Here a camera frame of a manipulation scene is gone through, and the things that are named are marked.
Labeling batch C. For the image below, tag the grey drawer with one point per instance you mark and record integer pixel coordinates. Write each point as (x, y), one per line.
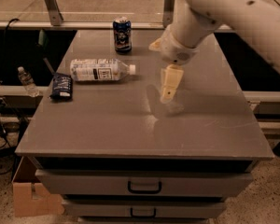
(141, 209)
(75, 182)

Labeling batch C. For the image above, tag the grey drawer cabinet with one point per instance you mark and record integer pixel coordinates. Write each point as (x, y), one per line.
(207, 128)

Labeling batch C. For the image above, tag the left metal bracket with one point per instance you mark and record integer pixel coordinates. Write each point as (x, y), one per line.
(55, 16)

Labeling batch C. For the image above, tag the green-handled tool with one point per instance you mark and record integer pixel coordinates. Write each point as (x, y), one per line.
(42, 44)

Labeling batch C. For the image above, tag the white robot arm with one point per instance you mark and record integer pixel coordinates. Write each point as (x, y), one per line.
(255, 21)

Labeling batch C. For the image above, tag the blue rxbar blueberry packet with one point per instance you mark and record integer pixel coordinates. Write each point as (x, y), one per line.
(62, 87)

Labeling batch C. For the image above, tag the cardboard box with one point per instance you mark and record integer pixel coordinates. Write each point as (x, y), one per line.
(30, 197)

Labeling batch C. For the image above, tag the metal bracket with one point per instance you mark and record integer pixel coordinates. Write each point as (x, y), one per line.
(55, 16)
(168, 12)

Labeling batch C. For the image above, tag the middle metal bracket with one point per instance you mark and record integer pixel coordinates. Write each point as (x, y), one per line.
(168, 12)

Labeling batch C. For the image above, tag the clear blue-label plastic bottle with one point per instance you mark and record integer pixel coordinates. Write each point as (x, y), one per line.
(100, 70)

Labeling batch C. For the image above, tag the lower grey drawer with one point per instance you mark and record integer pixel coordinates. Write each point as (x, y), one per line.
(141, 209)

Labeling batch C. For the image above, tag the blue soda can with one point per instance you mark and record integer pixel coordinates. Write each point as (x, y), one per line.
(122, 30)

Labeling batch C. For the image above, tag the small water bottle on ledge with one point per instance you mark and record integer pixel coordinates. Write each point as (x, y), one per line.
(27, 82)

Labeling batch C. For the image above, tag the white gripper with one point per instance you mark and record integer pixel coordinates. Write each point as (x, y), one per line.
(175, 50)

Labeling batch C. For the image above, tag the upper grey drawer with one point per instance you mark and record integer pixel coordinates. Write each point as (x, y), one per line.
(75, 182)

